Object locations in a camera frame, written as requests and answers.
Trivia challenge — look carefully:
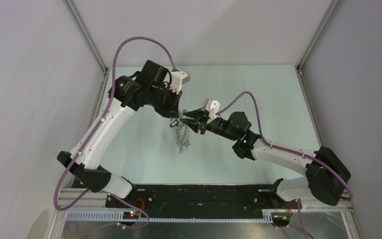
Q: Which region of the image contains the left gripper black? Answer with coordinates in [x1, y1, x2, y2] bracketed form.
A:
[148, 84, 183, 119]

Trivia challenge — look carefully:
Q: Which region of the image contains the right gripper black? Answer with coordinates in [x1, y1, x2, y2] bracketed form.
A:
[180, 108, 238, 142]

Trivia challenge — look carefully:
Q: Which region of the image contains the grey toothed keyring disc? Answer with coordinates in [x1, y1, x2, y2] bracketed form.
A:
[173, 110, 191, 153]

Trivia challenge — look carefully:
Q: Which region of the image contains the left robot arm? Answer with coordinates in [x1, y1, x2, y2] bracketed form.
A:
[57, 60, 190, 208]

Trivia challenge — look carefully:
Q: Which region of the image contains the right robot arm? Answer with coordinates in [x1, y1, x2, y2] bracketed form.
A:
[181, 109, 351, 208]

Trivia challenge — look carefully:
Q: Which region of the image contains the black tag key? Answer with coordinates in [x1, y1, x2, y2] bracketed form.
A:
[169, 120, 179, 128]

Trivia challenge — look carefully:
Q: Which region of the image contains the left circuit board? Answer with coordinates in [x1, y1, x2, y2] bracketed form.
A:
[122, 211, 141, 220]

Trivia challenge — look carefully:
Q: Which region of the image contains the circuit board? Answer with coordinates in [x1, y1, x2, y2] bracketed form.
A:
[272, 215, 291, 224]
[122, 211, 141, 220]

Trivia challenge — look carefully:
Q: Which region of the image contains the right circuit board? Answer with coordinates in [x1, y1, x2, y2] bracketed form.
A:
[272, 215, 291, 224]

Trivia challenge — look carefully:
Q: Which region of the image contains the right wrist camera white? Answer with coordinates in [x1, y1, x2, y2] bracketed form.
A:
[201, 98, 220, 123]

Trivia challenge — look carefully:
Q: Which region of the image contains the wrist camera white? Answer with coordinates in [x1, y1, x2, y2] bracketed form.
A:
[169, 71, 191, 95]
[201, 98, 220, 123]

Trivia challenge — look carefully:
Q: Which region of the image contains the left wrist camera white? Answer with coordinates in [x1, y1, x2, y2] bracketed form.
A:
[169, 71, 191, 95]

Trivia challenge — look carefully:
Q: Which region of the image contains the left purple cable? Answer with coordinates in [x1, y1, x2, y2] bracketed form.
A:
[53, 36, 178, 212]

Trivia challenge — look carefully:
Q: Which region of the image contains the purple cable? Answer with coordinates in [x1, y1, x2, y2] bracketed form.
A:
[215, 91, 354, 201]
[53, 36, 178, 212]

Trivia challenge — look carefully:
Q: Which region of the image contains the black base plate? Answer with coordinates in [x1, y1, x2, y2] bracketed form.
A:
[105, 184, 289, 220]

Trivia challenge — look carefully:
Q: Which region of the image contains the grey cable duct strip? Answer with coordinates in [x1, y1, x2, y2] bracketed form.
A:
[65, 210, 273, 223]

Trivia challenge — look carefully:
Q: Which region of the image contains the left aluminium frame post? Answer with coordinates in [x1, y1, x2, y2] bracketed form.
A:
[62, 0, 108, 76]

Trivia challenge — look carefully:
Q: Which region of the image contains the aluminium frame post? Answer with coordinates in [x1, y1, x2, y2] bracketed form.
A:
[62, 0, 108, 76]
[296, 0, 343, 76]

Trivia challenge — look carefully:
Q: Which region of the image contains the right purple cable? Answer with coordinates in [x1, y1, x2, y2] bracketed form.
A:
[215, 91, 354, 201]

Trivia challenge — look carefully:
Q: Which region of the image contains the right aluminium frame post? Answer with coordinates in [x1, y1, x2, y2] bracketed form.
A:
[296, 0, 343, 76]

